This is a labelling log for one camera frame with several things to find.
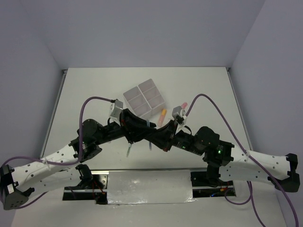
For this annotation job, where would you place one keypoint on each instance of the right white divided container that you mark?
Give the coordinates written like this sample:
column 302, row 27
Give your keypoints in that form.
column 153, row 96

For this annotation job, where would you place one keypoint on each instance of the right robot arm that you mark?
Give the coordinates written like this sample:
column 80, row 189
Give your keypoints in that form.
column 229, row 162

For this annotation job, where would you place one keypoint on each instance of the left white divided container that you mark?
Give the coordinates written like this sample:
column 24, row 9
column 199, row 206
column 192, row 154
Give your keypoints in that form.
column 137, row 103

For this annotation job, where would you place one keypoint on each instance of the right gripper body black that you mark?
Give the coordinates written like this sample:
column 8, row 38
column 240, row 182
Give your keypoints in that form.
column 181, row 139

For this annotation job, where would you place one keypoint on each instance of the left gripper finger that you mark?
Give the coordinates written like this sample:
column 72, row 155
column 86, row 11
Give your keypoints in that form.
column 131, row 122
column 137, row 135

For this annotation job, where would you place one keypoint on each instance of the pink orange highlighter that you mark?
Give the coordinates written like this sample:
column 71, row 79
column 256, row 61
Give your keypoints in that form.
column 161, row 117

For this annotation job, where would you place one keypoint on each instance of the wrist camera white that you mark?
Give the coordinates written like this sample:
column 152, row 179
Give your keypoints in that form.
column 179, row 117
column 115, row 110

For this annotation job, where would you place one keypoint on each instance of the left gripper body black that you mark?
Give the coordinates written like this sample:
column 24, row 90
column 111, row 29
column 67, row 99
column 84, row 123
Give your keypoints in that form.
column 113, row 131

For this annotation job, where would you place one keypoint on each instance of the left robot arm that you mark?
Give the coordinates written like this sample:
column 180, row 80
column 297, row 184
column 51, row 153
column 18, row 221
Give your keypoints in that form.
column 66, row 167

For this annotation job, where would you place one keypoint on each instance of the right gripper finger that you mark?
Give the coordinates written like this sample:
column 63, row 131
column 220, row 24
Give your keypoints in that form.
column 161, row 144
column 166, row 132

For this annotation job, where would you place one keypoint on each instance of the silver foil sheet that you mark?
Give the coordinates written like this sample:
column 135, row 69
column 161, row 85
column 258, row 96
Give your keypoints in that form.
column 149, row 187

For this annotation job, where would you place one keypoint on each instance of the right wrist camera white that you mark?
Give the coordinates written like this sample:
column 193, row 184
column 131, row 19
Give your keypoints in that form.
column 179, row 117

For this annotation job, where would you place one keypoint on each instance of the pink eraser case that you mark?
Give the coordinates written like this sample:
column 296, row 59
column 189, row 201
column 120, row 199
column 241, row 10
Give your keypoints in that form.
column 184, row 105

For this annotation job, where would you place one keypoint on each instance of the blue highlighter pen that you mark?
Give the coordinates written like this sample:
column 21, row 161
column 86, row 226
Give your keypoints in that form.
column 148, row 125

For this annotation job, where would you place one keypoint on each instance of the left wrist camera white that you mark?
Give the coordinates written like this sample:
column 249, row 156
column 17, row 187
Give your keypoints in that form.
column 115, row 110

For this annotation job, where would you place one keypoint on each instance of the white divided container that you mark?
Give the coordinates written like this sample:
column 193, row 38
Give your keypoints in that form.
column 137, row 103
column 153, row 96

